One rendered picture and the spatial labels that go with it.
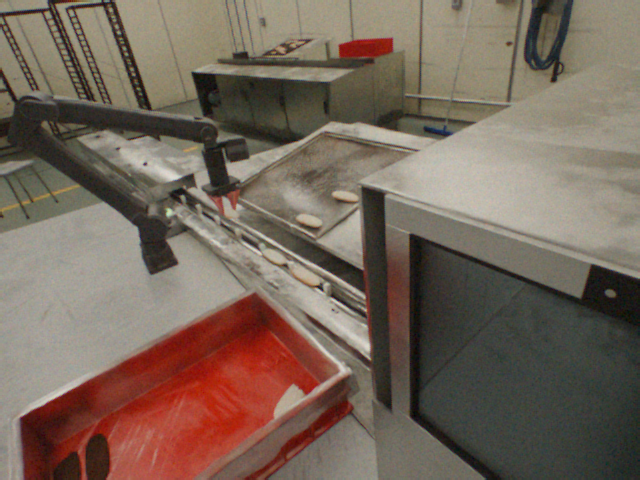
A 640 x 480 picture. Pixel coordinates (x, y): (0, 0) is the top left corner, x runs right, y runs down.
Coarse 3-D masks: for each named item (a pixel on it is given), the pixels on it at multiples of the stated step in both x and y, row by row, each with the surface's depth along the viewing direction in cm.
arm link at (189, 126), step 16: (64, 96) 93; (32, 112) 87; (48, 112) 88; (64, 112) 91; (80, 112) 93; (96, 112) 94; (112, 112) 95; (128, 112) 96; (144, 112) 98; (160, 112) 101; (112, 128) 97; (128, 128) 98; (144, 128) 99; (160, 128) 100; (176, 128) 101; (192, 128) 102
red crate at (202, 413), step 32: (224, 352) 83; (256, 352) 82; (288, 352) 81; (160, 384) 78; (192, 384) 77; (224, 384) 76; (256, 384) 75; (288, 384) 74; (320, 384) 73; (128, 416) 73; (160, 416) 72; (192, 416) 71; (224, 416) 70; (256, 416) 69; (320, 416) 63; (64, 448) 69; (128, 448) 67; (160, 448) 66; (192, 448) 66; (224, 448) 65; (288, 448) 61
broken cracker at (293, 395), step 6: (294, 384) 73; (288, 390) 72; (294, 390) 72; (300, 390) 72; (288, 396) 71; (294, 396) 71; (300, 396) 71; (282, 402) 70; (288, 402) 70; (294, 402) 70; (276, 408) 69; (282, 408) 69; (276, 414) 68
